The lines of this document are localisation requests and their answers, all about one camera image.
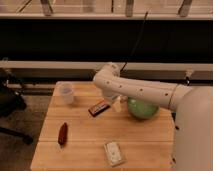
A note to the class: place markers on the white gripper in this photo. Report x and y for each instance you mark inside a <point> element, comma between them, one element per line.
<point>111,97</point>

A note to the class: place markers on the dark brown eraser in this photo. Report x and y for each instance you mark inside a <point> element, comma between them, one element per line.
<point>98,108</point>

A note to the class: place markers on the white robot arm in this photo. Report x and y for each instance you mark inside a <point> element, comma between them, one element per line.
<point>192,148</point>

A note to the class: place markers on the white sponge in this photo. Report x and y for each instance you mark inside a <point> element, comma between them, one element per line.
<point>113,153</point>

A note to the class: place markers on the green bowl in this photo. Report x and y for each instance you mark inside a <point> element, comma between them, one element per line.
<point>141,109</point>

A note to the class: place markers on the clear plastic cup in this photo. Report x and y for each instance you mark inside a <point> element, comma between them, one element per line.
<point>67,92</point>

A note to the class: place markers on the black office chair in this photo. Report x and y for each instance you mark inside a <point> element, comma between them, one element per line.
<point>11,100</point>

